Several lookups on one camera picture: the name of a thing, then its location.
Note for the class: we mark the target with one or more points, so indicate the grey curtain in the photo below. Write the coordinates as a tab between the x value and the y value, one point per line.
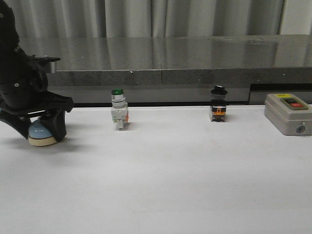
145	18

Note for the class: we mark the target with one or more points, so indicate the black rotary selector switch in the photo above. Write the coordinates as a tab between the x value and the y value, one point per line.
218	104

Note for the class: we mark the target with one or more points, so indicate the grey on/off switch box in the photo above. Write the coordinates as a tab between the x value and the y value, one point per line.
289	114

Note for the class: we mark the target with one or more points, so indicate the green push button switch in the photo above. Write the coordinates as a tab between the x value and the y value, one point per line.
119	110

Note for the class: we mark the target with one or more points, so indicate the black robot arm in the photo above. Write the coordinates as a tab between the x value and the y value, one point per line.
9	41

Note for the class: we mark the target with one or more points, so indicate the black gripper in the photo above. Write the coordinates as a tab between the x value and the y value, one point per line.
23	90

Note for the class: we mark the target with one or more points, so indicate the grey stone counter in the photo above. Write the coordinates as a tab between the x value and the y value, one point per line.
178	71

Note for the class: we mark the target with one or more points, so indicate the blue and cream call bell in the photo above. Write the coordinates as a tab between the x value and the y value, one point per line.
39	136

